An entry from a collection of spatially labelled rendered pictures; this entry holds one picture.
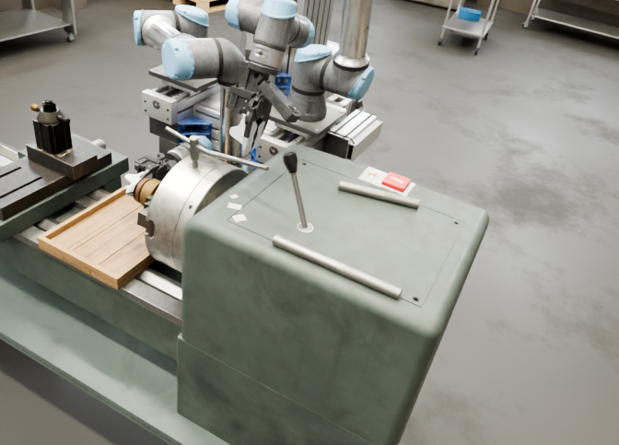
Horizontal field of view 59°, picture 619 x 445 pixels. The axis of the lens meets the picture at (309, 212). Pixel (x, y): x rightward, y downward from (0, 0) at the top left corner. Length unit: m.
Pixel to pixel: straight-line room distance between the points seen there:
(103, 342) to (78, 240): 0.36
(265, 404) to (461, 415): 1.33
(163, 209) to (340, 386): 0.59
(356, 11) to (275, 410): 1.11
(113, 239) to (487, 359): 1.88
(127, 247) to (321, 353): 0.75
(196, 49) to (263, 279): 0.76
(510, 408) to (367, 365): 1.62
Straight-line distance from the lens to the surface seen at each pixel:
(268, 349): 1.28
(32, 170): 1.93
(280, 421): 1.45
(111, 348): 1.89
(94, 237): 1.75
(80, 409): 2.44
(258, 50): 1.26
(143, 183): 1.56
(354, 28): 1.70
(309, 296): 1.11
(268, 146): 1.82
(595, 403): 2.98
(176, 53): 1.62
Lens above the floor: 1.96
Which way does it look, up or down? 35 degrees down
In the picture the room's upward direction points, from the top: 10 degrees clockwise
